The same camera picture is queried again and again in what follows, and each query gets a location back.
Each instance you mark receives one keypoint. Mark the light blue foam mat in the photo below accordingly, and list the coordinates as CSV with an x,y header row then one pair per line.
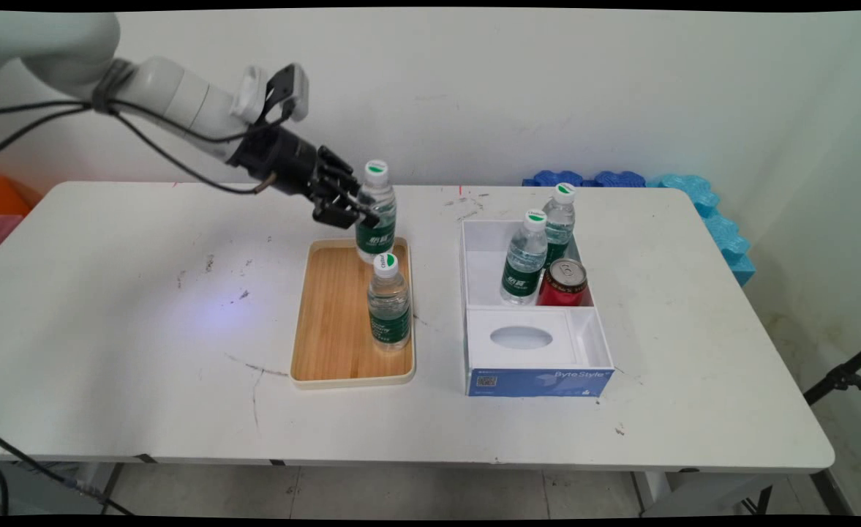
x,y
723,234

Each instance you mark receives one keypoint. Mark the red drink can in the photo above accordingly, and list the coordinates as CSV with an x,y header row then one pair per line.
x,y
562,289

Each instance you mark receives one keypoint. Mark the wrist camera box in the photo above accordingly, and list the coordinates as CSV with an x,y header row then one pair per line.
x,y
295,84

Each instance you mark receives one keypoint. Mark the water bottle green label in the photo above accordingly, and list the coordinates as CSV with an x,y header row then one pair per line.
x,y
380,183
560,219
524,267
390,307

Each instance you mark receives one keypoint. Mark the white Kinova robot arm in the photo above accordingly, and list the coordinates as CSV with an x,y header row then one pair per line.
x,y
167,91

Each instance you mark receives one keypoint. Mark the orange object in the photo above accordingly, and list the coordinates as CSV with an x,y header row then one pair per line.
x,y
6,197

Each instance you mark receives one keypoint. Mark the grey metal table leg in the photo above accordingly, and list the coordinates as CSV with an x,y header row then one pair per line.
x,y
112,483

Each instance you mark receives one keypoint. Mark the black tripod stand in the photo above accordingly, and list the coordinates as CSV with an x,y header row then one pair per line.
x,y
840,379

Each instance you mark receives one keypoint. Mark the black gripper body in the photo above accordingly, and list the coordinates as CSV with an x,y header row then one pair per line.
x,y
276,157

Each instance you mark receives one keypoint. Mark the bamboo tray with cream rim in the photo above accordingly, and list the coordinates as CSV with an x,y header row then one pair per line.
x,y
335,322

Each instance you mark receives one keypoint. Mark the white and blue cardboard box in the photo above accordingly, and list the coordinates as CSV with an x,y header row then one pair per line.
x,y
540,384

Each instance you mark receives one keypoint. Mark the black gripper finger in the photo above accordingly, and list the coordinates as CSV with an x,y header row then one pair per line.
x,y
335,168
339,211

